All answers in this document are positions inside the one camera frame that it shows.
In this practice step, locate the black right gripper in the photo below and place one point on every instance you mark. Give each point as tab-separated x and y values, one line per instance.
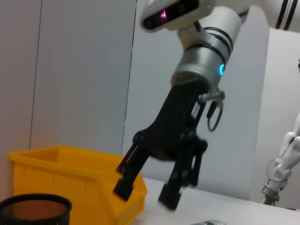
173	131

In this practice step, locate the clear green-label water bottle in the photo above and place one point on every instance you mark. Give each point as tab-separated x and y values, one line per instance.
211	222

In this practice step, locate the black mesh pen holder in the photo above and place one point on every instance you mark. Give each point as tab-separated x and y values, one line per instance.
35	211

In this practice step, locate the yellow plastic bin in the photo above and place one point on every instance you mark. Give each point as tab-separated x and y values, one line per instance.
70	178

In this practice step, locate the white humanoid robot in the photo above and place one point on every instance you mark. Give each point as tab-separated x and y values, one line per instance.
283	168

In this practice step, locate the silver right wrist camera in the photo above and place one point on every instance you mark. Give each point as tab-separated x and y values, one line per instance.
168	14

